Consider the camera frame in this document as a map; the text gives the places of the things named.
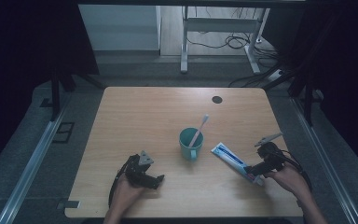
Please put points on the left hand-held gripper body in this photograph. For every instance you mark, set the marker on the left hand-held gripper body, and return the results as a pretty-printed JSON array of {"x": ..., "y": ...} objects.
[{"x": 138, "y": 172}]

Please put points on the person's right hand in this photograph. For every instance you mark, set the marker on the person's right hand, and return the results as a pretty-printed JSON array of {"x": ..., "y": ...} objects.
[{"x": 289, "y": 182}]

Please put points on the white cabinet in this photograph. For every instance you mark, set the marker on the white cabinet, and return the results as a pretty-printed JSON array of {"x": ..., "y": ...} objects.
[{"x": 119, "y": 28}]

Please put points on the teal cup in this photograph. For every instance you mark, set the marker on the teal cup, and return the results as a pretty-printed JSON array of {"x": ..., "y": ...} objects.
[{"x": 190, "y": 149}]

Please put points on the black floor bracket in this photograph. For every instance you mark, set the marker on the black floor bracket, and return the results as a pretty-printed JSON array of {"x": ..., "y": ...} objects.
[{"x": 64, "y": 132}]

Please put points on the dark curtain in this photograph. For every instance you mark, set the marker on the dark curtain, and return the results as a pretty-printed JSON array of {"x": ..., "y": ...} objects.
[
  {"x": 21, "y": 62},
  {"x": 348, "y": 77}
]

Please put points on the white desk frame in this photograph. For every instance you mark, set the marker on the white desk frame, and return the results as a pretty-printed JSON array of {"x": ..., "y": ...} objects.
[{"x": 220, "y": 25}]

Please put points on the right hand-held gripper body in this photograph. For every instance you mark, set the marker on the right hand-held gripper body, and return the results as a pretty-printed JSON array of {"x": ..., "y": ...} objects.
[{"x": 270, "y": 157}]

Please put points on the pink toothbrush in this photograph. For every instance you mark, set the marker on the pink toothbrush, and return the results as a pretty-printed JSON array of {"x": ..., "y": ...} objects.
[{"x": 200, "y": 127}]

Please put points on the aluminium floor rail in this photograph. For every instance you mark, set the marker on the aluminium floor rail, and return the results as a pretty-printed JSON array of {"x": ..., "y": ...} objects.
[
  {"x": 326, "y": 155},
  {"x": 31, "y": 168}
]

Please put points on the person's left hand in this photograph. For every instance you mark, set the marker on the person's left hand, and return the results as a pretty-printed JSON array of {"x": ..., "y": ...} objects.
[{"x": 126, "y": 194}]

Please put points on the white power strip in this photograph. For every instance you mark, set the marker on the white power strip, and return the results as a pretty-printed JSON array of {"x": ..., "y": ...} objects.
[{"x": 275, "y": 75}]

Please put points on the black metal stand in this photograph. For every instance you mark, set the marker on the black metal stand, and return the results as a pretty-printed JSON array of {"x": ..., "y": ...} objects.
[
  {"x": 307, "y": 102},
  {"x": 55, "y": 96}
]

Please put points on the grey floor bracket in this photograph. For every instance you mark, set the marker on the grey floor bracket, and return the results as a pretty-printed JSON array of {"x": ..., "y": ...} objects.
[{"x": 68, "y": 204}]

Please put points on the white blue toothpaste tube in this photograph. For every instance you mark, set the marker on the white blue toothpaste tube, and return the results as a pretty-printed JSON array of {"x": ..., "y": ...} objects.
[{"x": 230, "y": 157}]

